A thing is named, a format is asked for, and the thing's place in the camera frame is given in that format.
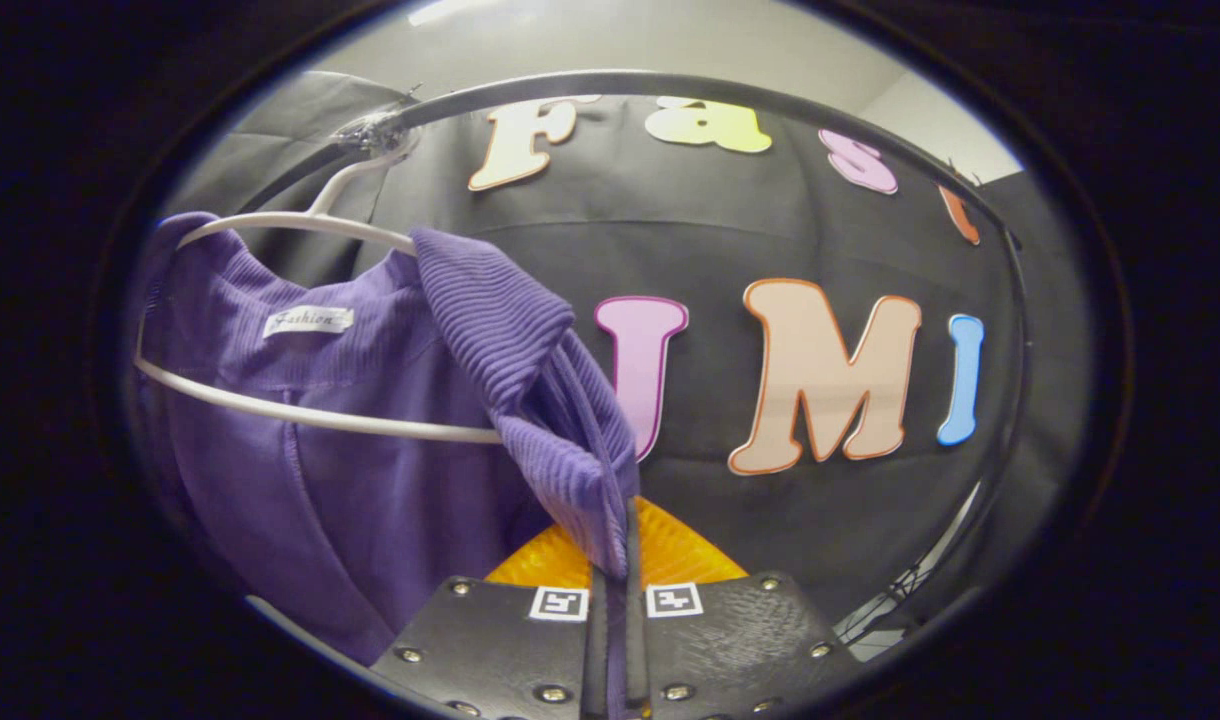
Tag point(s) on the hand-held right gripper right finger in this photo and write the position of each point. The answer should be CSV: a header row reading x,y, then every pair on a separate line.
x,y
638,650

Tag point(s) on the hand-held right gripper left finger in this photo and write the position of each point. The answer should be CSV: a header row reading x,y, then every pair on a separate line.
x,y
595,650

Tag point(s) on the purple jacket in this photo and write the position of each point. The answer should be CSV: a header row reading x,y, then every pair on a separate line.
x,y
370,500

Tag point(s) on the white clothes hanger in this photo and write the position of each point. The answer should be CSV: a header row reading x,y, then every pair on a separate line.
x,y
290,218

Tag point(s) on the black clothes rack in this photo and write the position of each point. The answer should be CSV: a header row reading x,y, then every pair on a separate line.
x,y
610,78

